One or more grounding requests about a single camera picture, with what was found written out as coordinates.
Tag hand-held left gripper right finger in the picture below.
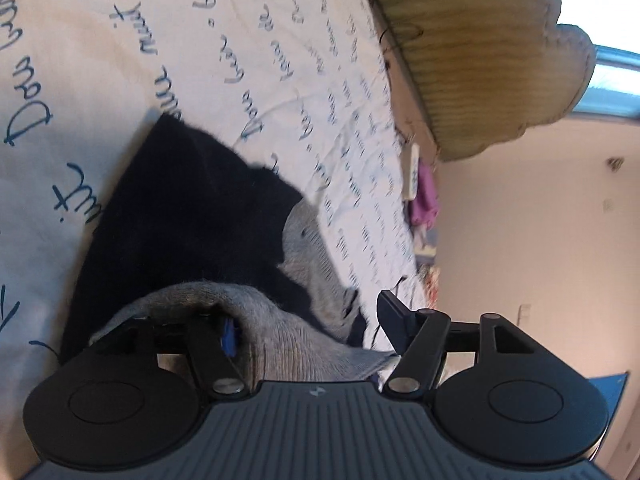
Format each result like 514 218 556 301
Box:
376 288 532 397

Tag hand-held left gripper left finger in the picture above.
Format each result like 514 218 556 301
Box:
89 310 249 401

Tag grey sweater with navy sleeves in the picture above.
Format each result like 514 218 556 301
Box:
60 112 404 384

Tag purple cloth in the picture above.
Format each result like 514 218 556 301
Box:
409 159 441 228

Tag blue board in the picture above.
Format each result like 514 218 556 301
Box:
586 371 632 403

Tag olive green padded headboard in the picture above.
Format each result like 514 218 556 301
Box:
354 0 599 164

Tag white script-printed bedspread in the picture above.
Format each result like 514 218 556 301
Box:
0 0 427 463

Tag long black cable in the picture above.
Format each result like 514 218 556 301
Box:
366 274 412 352

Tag black looped cable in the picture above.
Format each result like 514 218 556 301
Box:
377 22 426 51

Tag metal window frame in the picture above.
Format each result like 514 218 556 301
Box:
570 22 640 122

